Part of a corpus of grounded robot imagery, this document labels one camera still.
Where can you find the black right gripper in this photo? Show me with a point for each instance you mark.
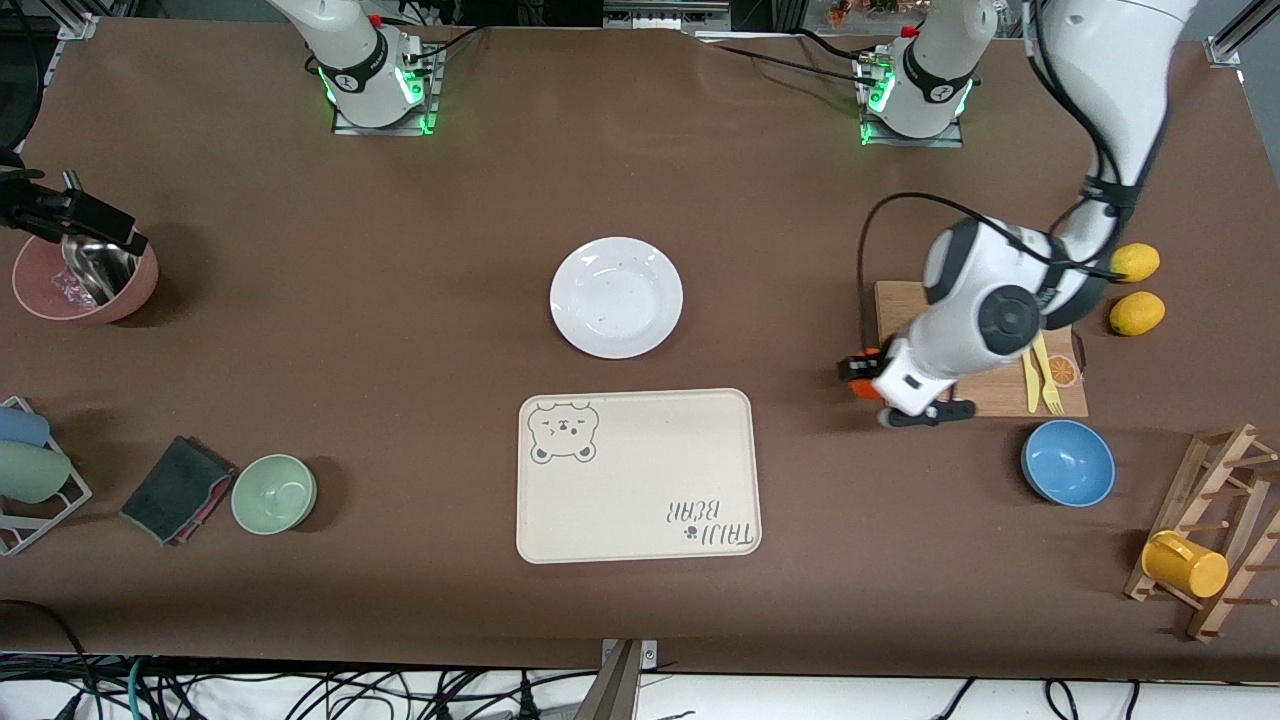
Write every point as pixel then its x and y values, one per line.
pixel 48 209

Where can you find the orange fruit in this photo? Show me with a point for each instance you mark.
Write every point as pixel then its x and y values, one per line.
pixel 866 390

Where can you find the white round plate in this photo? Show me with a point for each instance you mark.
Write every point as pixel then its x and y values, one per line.
pixel 616 300

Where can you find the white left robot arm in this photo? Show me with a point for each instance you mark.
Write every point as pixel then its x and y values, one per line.
pixel 975 300

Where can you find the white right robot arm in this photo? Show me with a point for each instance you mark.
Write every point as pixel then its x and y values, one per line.
pixel 360 70

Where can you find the metal ladle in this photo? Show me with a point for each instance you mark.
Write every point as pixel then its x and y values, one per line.
pixel 95 265

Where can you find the pink bowl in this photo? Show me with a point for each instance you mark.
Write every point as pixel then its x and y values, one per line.
pixel 142 285

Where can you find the crumpled clear plastic film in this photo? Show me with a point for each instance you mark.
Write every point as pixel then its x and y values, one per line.
pixel 72 290

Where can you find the wooden cutting board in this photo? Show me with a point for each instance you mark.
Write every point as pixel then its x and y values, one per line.
pixel 1000 400

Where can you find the yellow plastic knife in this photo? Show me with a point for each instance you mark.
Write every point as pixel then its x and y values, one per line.
pixel 1031 385

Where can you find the yellow plastic fork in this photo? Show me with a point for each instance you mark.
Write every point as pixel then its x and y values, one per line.
pixel 1048 380

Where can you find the orange slice charm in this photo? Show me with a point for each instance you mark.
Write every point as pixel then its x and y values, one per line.
pixel 1062 372

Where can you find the light blue cup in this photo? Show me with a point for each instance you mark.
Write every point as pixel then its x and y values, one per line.
pixel 20 427

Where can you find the blue bowl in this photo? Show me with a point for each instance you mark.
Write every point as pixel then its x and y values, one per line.
pixel 1068 462

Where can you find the cream bear print tray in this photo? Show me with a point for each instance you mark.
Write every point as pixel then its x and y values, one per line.
pixel 637 480

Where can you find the pale green cup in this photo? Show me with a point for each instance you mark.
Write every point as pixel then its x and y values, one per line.
pixel 30 470

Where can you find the dark grey folded cloth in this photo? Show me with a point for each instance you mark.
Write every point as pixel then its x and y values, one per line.
pixel 175 485

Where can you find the pink folded cloth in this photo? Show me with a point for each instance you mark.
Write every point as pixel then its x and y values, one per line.
pixel 212 503

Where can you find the brown table cover sheet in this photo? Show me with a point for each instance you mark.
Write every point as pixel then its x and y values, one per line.
pixel 400 300

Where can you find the yellow lemon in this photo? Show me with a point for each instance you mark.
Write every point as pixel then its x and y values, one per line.
pixel 1137 314
pixel 1140 262

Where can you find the pale green bowl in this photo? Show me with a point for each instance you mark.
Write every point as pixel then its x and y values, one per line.
pixel 274 494

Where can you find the wooden peg rack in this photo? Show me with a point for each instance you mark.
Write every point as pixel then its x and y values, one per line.
pixel 1190 505

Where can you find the yellow mug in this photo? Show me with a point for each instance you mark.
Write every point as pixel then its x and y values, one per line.
pixel 1190 570

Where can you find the aluminium frame profile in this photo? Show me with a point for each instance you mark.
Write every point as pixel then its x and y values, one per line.
pixel 1225 48
pixel 80 25

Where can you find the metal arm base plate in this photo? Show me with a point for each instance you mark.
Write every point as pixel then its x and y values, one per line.
pixel 910 142
pixel 385 127

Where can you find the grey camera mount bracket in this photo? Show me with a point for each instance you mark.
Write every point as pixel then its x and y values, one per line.
pixel 620 690

